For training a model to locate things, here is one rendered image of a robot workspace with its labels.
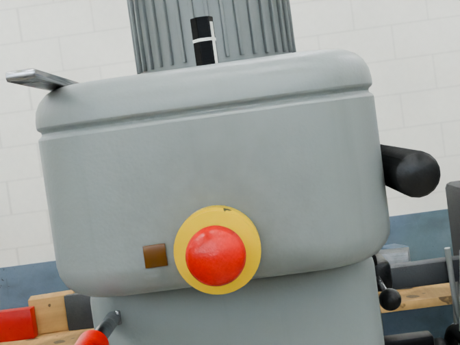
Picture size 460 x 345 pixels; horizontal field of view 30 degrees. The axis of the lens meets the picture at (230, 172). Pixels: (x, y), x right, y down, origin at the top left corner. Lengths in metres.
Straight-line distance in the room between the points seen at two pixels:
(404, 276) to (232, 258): 0.60
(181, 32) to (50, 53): 4.20
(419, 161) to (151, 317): 0.25
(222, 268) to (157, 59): 0.49
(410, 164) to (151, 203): 0.19
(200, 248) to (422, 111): 4.58
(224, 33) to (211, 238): 0.46
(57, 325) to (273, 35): 3.87
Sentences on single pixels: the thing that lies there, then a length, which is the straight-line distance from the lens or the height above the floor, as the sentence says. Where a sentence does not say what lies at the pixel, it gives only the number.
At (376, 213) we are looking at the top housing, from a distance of 0.63.
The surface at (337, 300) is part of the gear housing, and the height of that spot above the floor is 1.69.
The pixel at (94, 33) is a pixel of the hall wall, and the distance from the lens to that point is 5.13.
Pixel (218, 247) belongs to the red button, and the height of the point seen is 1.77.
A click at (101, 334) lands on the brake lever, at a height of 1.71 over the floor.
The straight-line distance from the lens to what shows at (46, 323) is 4.77.
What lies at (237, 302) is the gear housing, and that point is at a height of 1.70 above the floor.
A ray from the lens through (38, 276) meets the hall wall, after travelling 5.25.
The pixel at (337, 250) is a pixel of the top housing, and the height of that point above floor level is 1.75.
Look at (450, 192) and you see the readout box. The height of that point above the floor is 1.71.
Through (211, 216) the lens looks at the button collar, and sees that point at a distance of 0.58.
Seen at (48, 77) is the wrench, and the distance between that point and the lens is 0.60.
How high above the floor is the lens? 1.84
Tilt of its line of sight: 3 degrees down
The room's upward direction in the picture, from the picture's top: 8 degrees counter-clockwise
